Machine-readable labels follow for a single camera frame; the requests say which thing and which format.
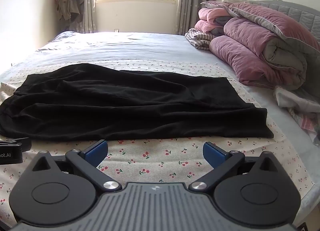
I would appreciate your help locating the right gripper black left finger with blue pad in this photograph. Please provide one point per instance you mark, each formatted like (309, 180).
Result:
(85, 162)

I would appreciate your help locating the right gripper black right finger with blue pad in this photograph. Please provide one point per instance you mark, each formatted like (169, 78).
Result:
(225, 164)

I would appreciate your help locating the black pants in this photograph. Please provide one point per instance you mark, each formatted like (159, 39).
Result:
(86, 102)

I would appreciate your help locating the cherry print bed sheet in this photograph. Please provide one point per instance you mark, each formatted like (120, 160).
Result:
(181, 159)

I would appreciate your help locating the light blue mattress cover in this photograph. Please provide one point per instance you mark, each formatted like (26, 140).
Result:
(148, 52)

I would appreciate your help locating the white crumpled cloth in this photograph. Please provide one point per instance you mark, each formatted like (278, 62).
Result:
(304, 109)

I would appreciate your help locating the pink grey folded quilt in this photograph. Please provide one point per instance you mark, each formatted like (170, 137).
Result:
(264, 46)

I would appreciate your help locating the striped folded cloth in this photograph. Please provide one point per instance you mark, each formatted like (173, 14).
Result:
(198, 39)

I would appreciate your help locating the grey patterned left curtain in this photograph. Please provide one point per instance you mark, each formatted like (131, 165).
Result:
(89, 21)

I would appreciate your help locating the grey quilted headboard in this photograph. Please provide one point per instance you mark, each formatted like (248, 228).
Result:
(306, 16)

